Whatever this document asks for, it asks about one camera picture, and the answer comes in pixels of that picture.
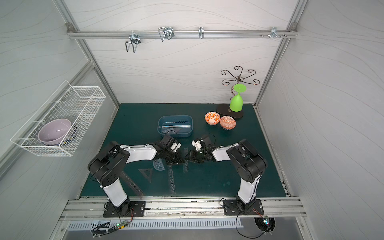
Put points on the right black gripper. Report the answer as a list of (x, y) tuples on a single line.
[(197, 154)]

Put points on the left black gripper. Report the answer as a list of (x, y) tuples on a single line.
[(174, 155)]

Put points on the blue semicircle protractor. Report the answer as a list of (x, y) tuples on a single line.
[(158, 165)]

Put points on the small clear triangle ruler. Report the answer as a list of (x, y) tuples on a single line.
[(147, 174)]

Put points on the clear stencil template ruler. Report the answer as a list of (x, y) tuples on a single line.
[(170, 165)]

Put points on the blue plastic storage box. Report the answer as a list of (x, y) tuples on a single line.
[(176, 120)]

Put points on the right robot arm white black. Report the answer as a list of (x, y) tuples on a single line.
[(247, 161)]

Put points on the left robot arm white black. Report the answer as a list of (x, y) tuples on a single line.
[(108, 165)]

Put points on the orange patterned bowl left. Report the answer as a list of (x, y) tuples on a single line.
[(212, 118)]

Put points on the orange patterned bowl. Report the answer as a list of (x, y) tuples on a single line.
[(212, 118), (227, 122)]

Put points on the green table mat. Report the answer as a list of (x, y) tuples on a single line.
[(136, 124)]

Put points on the orange patterned bowl right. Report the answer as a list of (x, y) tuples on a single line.
[(227, 122)]

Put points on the dark straight stencil ruler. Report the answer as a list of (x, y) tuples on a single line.
[(132, 185)]

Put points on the black metal cup stand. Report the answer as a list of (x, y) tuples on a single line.
[(224, 109)]

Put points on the green plastic goblet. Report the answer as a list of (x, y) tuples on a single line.
[(236, 104)]

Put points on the round cooling fan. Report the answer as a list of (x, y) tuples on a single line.
[(266, 224)]

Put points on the purple bowl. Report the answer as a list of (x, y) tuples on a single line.
[(54, 132)]

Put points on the metal double hook left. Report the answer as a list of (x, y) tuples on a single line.
[(133, 42)]

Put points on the metal double hook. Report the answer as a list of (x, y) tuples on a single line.
[(133, 42), (166, 33)]

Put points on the metal double hook centre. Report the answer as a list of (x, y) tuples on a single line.
[(166, 33)]

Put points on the metal single hook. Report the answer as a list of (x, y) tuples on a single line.
[(201, 32)]

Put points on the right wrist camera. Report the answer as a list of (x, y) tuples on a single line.
[(202, 143)]

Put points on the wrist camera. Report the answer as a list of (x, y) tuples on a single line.
[(202, 143), (171, 143)]

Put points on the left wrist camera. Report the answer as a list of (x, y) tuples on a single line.
[(171, 143)]

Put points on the white slotted cable duct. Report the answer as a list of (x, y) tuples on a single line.
[(160, 224)]

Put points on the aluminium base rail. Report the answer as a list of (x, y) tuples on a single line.
[(181, 208)]

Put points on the white wire basket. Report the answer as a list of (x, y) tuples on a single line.
[(79, 104)]

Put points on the aluminium top rail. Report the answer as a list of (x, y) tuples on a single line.
[(154, 35)]

